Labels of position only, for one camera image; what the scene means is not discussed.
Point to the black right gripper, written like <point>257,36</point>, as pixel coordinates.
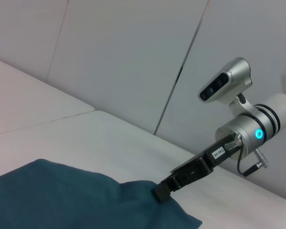
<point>197,167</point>

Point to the teal blue shirt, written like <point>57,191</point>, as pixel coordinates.
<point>74,198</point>

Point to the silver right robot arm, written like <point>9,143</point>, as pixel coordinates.
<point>248,128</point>

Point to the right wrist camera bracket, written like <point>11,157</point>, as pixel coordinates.
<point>243,107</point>

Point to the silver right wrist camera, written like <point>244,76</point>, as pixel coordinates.
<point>236,74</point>

